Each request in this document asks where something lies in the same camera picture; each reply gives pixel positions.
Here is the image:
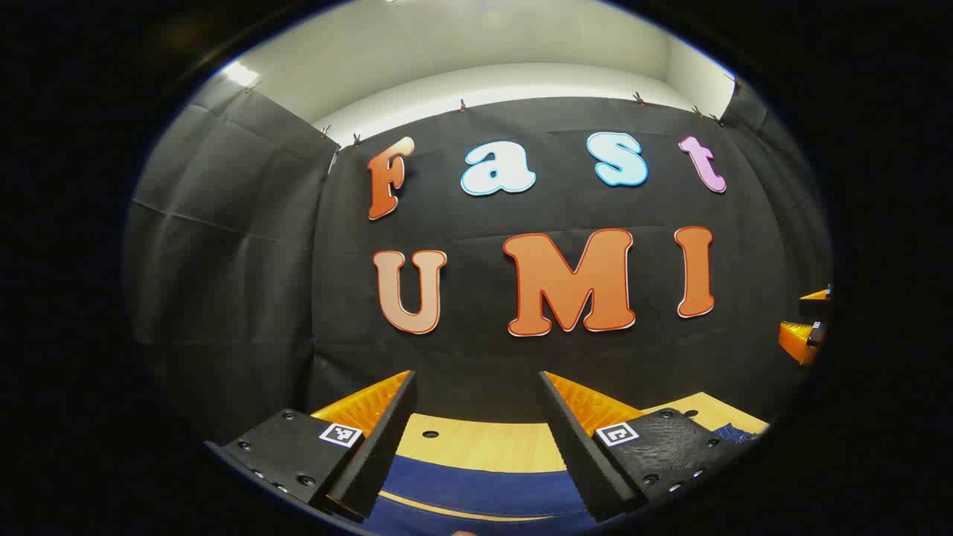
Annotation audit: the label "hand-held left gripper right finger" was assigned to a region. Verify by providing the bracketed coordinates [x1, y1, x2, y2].
[537, 371, 747, 523]

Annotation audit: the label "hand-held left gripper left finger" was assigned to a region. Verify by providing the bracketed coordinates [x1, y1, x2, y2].
[205, 370, 418, 522]

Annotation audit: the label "blue jeans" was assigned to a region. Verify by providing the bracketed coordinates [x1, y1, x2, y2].
[365, 423, 760, 535]

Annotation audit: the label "black backdrop cloth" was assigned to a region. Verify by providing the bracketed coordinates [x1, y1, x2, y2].
[125, 71, 833, 447]

